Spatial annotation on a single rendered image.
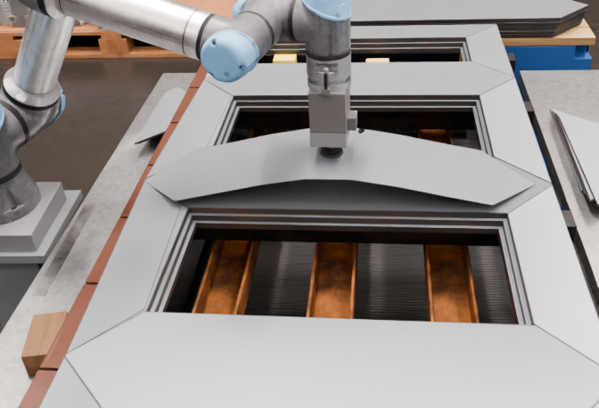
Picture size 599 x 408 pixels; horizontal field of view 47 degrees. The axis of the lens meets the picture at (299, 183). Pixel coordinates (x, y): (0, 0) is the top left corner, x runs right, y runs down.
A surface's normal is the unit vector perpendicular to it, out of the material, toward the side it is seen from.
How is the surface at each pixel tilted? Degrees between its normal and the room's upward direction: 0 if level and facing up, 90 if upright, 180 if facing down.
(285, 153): 10
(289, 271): 0
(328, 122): 90
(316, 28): 90
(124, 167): 0
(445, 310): 0
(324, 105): 90
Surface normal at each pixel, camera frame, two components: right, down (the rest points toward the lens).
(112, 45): -0.11, 0.56
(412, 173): 0.17, -0.80
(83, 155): -0.06, -0.83
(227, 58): -0.37, 0.56
